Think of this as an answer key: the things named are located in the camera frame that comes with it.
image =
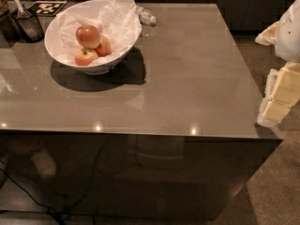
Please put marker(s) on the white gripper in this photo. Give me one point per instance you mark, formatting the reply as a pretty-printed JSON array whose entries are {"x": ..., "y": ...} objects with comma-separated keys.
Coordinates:
[{"x": 289, "y": 35}]

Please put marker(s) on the right red apple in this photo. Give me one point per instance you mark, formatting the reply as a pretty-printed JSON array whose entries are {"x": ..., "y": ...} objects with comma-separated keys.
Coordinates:
[{"x": 104, "y": 48}]

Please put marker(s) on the white ceramic bowl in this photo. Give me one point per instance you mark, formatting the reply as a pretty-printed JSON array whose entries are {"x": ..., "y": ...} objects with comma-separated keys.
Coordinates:
[{"x": 53, "y": 45}]

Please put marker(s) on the large top red apple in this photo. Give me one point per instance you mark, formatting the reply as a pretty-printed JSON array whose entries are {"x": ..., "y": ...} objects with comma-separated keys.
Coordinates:
[{"x": 88, "y": 36}]

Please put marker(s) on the front red yellow apple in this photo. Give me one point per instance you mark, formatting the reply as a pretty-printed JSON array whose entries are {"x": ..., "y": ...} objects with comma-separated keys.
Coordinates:
[{"x": 84, "y": 57}]

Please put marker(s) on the clear plastic water bottle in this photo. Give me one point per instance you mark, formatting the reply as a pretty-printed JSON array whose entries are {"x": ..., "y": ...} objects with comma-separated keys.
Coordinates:
[{"x": 146, "y": 16}]

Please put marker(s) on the white crumpled paper liner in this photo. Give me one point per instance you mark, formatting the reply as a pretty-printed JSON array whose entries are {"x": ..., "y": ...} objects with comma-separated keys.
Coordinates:
[{"x": 117, "y": 20}]

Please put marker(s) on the black white fiducial marker card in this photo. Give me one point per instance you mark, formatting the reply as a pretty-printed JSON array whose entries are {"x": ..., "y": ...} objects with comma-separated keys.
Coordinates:
[{"x": 47, "y": 8}]

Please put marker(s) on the dark scoop with white handle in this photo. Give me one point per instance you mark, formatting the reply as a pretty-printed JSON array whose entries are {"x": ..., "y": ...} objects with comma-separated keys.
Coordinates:
[{"x": 27, "y": 23}]

